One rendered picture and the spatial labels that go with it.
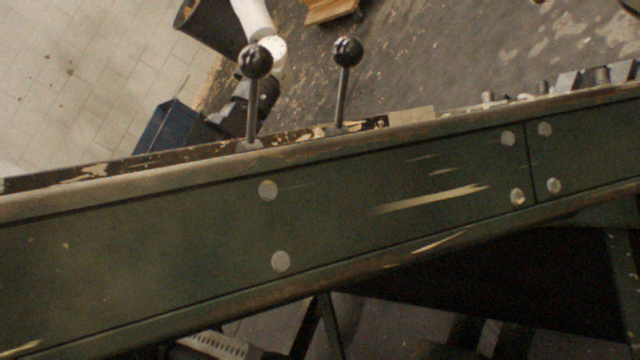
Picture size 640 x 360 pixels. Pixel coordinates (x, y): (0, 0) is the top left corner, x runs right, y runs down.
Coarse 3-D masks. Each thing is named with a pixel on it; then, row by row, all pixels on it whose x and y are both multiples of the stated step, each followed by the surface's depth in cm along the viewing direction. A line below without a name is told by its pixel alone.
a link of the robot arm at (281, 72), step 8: (256, 40) 160; (264, 40) 154; (272, 40) 154; (280, 40) 154; (272, 48) 153; (280, 48) 153; (280, 56) 152; (280, 64) 154; (288, 64) 157; (240, 72) 156; (272, 72) 154; (280, 72) 154; (288, 72) 159; (240, 80) 159; (248, 80) 153; (264, 80) 152; (272, 80) 153; (280, 80) 156; (272, 88) 153
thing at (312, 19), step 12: (300, 0) 475; (312, 0) 470; (324, 0) 462; (336, 0) 453; (348, 0) 446; (312, 12) 487; (324, 12) 470; (336, 12) 453; (348, 12) 443; (360, 12) 445; (312, 24) 482; (324, 24) 484
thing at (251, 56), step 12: (252, 48) 75; (264, 48) 76; (240, 60) 76; (252, 60) 75; (264, 60) 75; (252, 72) 75; (264, 72) 76; (252, 84) 77; (252, 96) 78; (252, 108) 79; (252, 120) 79; (252, 132) 80; (240, 144) 81; (252, 144) 81
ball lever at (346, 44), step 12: (348, 36) 82; (336, 48) 82; (348, 48) 81; (360, 48) 82; (336, 60) 82; (348, 60) 82; (360, 60) 82; (348, 72) 84; (336, 120) 87; (324, 132) 88; (336, 132) 87; (348, 132) 87
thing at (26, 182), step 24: (360, 120) 146; (384, 120) 150; (408, 120) 153; (216, 144) 130; (264, 144) 135; (72, 168) 117; (96, 168) 119; (120, 168) 121; (144, 168) 123; (0, 192) 111
